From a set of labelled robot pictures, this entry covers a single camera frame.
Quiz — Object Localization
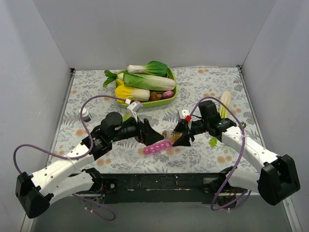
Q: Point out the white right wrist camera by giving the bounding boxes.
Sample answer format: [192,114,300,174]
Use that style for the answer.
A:
[177,109,190,121]

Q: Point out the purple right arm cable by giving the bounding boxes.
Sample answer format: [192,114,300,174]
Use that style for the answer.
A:
[190,97,252,211]

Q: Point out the floral patterned tablecloth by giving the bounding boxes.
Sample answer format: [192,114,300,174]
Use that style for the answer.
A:
[54,67,261,173]

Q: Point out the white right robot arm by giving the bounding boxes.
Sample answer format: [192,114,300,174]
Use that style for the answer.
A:
[173,101,300,205]

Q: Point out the clear pill bottle yellow capsules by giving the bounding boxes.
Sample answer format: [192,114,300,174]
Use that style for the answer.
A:
[162,130,183,143]

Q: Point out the pink weekly pill organizer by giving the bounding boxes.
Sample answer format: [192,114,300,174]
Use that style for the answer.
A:
[143,140,173,155]

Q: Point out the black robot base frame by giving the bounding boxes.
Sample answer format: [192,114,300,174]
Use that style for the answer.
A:
[83,173,242,205]

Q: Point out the white radish with leaves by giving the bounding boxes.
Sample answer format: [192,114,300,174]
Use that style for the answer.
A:
[103,70,124,88]

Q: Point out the green glass bottle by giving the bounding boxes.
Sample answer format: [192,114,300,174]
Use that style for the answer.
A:
[238,122,247,128]

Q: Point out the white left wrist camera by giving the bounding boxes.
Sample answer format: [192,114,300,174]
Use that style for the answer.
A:
[127,101,143,113]

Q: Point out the yellow napa cabbage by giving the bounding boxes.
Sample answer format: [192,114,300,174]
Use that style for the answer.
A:
[115,79,150,102]

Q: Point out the small white blue pill bottle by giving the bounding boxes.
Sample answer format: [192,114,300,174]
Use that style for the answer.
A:
[79,108,91,122]

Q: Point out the lime green plastic basket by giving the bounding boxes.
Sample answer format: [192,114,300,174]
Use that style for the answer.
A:
[115,67,178,108]

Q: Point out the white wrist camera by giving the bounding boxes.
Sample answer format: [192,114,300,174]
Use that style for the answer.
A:
[177,109,190,121]
[127,101,143,113]

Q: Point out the brown shiitake mushroom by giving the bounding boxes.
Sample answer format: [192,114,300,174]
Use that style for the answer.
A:
[149,92,161,102]

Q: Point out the purple red onion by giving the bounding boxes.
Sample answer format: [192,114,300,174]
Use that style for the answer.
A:
[161,90,175,100]

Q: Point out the green napa cabbage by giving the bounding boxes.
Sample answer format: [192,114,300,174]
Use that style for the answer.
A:
[123,72,176,91]

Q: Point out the green bok choy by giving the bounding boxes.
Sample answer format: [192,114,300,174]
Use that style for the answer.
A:
[127,61,168,77]

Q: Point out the celery stalk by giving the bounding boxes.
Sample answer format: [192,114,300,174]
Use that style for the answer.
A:
[209,90,232,148]

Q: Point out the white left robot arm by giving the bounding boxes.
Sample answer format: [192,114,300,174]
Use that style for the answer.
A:
[15,112,164,218]

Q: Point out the round green cabbage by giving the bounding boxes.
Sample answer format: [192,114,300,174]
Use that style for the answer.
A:
[123,114,131,122]

